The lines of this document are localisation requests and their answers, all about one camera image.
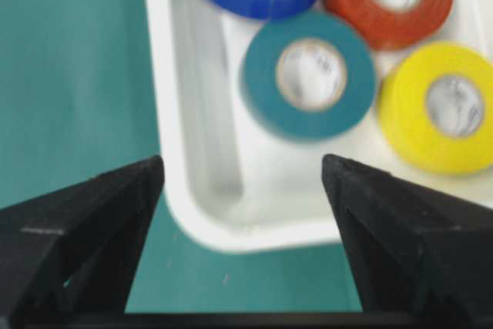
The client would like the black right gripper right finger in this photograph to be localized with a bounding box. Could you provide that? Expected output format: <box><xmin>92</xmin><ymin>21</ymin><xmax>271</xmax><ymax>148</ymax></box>
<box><xmin>321</xmin><ymin>154</ymin><xmax>492</xmax><ymax>325</ymax></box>

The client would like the green table cloth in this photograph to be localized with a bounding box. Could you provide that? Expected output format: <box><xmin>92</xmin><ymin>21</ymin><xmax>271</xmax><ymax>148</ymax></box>
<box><xmin>1</xmin><ymin>0</ymin><xmax>361</xmax><ymax>313</ymax></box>

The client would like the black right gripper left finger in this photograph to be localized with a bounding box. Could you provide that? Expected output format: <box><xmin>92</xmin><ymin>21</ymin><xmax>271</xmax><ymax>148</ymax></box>
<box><xmin>1</xmin><ymin>156</ymin><xmax>164</xmax><ymax>325</ymax></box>

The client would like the white rectangular plastic tray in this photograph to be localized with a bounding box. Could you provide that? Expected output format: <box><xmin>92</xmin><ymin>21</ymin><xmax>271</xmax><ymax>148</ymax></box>
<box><xmin>146</xmin><ymin>0</ymin><xmax>492</xmax><ymax>253</ymax></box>

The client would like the yellow tape roll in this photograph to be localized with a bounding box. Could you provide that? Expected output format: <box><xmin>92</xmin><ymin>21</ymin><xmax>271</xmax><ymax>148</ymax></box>
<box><xmin>377</xmin><ymin>42</ymin><xmax>492</xmax><ymax>174</ymax></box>

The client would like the teal green tape roll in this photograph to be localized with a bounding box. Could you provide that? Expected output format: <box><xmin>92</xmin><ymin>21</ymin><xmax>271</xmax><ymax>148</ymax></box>
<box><xmin>240</xmin><ymin>11</ymin><xmax>377</xmax><ymax>142</ymax></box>

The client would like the red tape roll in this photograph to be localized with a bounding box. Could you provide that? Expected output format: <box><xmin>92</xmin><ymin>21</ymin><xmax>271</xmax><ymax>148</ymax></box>
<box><xmin>322</xmin><ymin>0</ymin><xmax>454</xmax><ymax>52</ymax></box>

